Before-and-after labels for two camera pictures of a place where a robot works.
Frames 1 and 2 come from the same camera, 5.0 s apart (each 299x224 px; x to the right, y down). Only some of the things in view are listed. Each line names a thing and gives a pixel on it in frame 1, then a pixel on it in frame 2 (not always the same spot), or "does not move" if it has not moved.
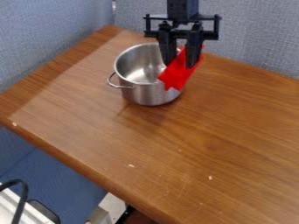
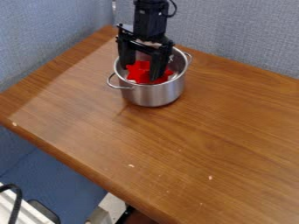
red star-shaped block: (177, 72) → (139, 73)
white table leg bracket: (107, 212) does not move
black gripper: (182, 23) → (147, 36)
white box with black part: (36, 213) does not move
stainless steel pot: (138, 66) does not move
